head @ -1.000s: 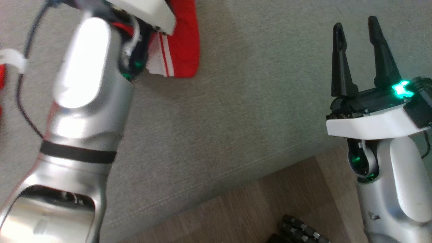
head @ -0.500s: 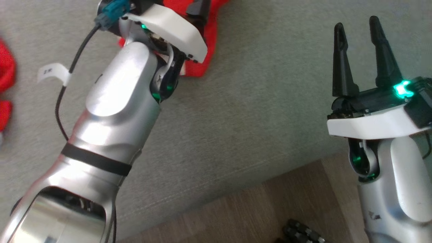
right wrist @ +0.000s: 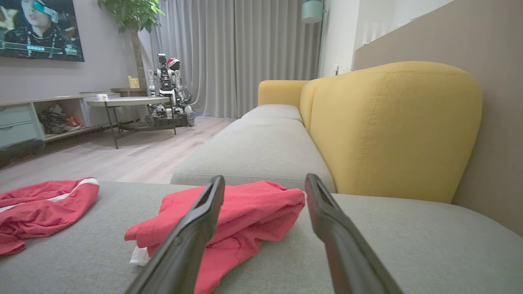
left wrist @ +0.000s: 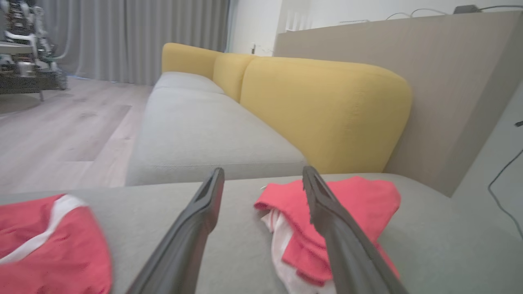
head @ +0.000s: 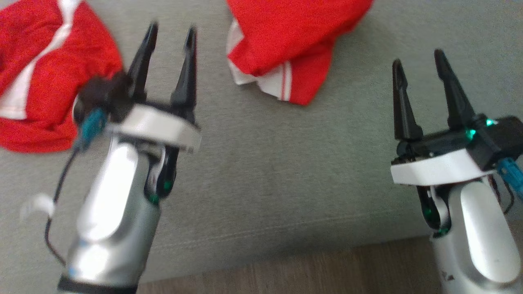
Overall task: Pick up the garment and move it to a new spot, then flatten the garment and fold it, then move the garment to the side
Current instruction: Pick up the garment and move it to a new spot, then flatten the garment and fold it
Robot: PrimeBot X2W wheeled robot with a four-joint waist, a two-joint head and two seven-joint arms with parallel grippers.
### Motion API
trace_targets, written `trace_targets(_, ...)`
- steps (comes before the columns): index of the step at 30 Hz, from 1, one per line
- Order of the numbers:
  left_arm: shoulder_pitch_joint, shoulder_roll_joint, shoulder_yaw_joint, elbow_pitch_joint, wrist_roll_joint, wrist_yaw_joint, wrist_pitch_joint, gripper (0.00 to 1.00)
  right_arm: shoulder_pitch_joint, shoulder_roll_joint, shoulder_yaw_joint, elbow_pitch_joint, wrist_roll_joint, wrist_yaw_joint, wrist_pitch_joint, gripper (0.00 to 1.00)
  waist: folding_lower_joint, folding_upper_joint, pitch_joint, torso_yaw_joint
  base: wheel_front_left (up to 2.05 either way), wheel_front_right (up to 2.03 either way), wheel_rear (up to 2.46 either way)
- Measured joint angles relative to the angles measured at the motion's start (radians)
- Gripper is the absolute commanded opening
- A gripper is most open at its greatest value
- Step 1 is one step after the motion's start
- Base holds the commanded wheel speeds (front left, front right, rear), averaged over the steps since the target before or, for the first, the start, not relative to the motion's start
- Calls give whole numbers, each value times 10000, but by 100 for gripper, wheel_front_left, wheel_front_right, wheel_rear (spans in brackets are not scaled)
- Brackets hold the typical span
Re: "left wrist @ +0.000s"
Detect thin black wall cable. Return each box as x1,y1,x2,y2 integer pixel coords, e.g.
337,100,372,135
488,149,523,240

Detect grey curtain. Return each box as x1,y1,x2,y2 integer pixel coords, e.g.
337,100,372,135
37,0,232,86

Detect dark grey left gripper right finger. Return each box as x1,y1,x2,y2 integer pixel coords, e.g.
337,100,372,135
302,165,410,294

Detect dark background table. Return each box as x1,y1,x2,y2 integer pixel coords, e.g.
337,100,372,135
0,42,46,102

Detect dark power adapter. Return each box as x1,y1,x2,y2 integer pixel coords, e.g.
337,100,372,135
453,4,483,15

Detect red shorts with white stripe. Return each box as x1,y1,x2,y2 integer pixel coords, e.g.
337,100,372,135
0,194,113,294

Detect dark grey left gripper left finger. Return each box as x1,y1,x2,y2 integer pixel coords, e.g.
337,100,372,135
126,167,226,294

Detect red number 23 jersey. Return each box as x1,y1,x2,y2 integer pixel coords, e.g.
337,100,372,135
253,176,402,294

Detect thin white cable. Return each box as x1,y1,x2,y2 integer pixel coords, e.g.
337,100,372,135
386,8,454,20

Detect beige partition panel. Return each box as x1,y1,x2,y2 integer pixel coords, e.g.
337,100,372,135
273,10,523,197

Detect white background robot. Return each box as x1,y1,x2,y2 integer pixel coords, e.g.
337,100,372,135
0,0,68,90

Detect grey fabric sofa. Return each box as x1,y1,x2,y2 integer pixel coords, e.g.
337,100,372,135
0,71,523,294

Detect small yellow sofa back cushion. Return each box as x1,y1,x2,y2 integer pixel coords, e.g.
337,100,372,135
212,53,256,102

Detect large yellow sofa back cushion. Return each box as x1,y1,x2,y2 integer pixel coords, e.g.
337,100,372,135
240,56,412,174

